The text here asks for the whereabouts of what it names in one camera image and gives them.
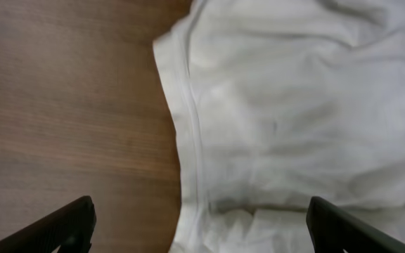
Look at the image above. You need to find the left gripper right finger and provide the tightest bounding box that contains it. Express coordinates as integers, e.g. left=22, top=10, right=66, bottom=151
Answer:
left=306, top=197, right=405, bottom=253

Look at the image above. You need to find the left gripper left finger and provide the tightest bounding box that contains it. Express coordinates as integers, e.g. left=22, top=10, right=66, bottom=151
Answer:
left=0, top=195, right=96, bottom=253

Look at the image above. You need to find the white t-shirt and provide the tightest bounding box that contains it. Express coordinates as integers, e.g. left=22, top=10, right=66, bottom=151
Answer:
left=153, top=0, right=405, bottom=252

